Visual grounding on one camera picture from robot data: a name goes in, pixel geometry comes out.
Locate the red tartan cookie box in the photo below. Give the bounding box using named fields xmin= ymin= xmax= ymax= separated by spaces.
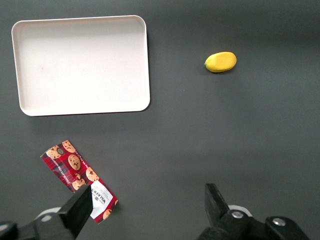
xmin=40 ymin=139 xmax=119 ymax=225

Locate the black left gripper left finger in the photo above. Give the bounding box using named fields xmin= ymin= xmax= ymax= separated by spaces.
xmin=0 ymin=184 xmax=95 ymax=240

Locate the yellow lemon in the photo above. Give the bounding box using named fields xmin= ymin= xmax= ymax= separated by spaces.
xmin=203 ymin=51 xmax=238 ymax=74

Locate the white rectangular tray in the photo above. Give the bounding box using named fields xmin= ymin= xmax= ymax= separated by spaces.
xmin=11 ymin=14 xmax=151 ymax=117

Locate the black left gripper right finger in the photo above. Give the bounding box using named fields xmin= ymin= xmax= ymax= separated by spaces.
xmin=197 ymin=183 xmax=310 ymax=240

